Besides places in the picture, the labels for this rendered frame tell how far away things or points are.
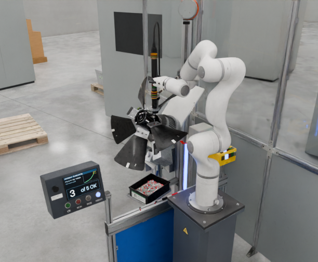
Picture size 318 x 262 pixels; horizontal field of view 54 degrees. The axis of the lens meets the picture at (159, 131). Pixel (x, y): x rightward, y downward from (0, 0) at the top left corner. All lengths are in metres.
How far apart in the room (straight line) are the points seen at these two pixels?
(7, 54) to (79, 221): 5.13
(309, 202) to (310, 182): 0.15
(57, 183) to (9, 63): 6.31
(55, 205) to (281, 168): 1.54
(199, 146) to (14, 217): 2.35
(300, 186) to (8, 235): 2.48
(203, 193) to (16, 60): 6.53
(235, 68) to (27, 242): 2.39
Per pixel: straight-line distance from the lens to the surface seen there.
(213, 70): 1.37
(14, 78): 7.80
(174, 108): 2.41
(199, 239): 1.76
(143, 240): 2.05
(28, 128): 5.04
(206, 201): 1.74
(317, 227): 2.40
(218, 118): 1.50
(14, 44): 7.72
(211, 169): 1.63
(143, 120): 2.12
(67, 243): 3.02
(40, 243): 3.10
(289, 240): 2.61
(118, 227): 1.84
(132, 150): 2.15
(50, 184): 1.50
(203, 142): 1.54
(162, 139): 1.98
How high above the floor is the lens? 2.02
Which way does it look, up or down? 24 degrees down
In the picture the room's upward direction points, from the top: straight up
